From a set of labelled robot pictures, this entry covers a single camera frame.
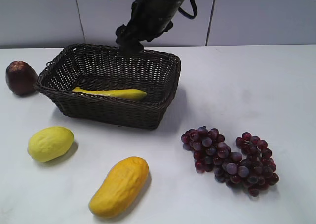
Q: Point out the yellow banana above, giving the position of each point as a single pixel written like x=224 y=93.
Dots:
x=131 y=94

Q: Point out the black wicker basket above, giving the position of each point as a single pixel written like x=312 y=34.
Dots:
x=98 y=67

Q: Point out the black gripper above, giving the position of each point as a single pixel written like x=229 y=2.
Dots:
x=149 y=20

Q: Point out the red grape bunch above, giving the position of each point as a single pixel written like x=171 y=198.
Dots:
x=251 y=167

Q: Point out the orange yellow mango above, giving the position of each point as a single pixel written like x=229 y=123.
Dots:
x=121 y=187

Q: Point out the yellow lemon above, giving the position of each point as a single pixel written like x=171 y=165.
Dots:
x=50 y=143

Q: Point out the dark red apple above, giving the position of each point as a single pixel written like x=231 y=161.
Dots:
x=20 y=78

